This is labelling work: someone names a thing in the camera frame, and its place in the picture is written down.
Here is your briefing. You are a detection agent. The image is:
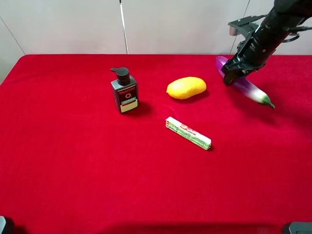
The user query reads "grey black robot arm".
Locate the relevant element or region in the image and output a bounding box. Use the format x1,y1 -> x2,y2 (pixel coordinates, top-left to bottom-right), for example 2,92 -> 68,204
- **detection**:
221,0 -> 312,86

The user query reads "dark base block right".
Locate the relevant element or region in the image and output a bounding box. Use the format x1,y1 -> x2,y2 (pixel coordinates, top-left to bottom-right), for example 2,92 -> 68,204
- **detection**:
282,222 -> 312,234

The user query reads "yellow mango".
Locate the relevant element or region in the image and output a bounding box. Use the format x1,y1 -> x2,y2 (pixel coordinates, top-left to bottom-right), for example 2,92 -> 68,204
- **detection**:
166,77 -> 207,99

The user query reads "white wall seam strip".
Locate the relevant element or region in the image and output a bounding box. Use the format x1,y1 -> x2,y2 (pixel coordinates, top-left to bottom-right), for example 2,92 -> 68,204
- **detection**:
119,0 -> 129,54

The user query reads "red velvet table cloth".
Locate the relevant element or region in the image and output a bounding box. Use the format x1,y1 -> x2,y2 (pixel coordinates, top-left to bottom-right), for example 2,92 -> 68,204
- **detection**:
0,55 -> 312,234

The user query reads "green white candy pack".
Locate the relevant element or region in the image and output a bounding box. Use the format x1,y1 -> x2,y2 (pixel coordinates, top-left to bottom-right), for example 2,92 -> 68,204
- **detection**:
165,117 -> 212,150

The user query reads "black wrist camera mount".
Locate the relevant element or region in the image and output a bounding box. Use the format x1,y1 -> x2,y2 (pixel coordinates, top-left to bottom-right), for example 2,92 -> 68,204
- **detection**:
228,15 -> 266,37

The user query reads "black pump lotion bottle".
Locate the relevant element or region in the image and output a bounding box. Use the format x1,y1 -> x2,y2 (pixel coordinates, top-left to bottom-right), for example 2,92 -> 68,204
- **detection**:
111,67 -> 138,113

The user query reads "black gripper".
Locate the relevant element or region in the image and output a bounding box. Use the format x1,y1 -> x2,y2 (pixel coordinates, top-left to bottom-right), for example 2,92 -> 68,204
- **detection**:
221,31 -> 275,86

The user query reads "purple eggplant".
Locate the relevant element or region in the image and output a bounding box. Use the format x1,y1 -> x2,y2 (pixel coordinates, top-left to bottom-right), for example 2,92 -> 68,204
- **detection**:
215,56 -> 275,109

